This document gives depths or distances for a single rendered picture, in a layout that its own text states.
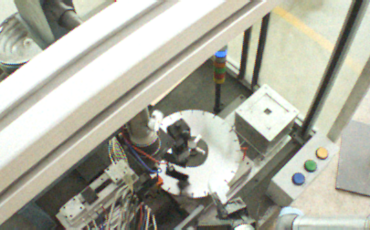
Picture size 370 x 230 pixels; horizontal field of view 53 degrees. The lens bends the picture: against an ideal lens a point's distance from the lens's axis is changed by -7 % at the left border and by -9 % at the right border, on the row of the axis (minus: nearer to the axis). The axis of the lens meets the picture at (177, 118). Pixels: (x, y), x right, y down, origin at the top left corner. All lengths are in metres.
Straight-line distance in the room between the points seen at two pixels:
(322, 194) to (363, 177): 0.29
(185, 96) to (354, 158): 1.26
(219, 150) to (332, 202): 1.19
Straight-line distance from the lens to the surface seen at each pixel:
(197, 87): 1.76
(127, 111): 0.23
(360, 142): 2.64
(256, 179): 1.57
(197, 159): 1.37
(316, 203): 2.41
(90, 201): 1.44
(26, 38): 1.73
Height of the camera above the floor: 2.21
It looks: 60 degrees down
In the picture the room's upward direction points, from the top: 5 degrees counter-clockwise
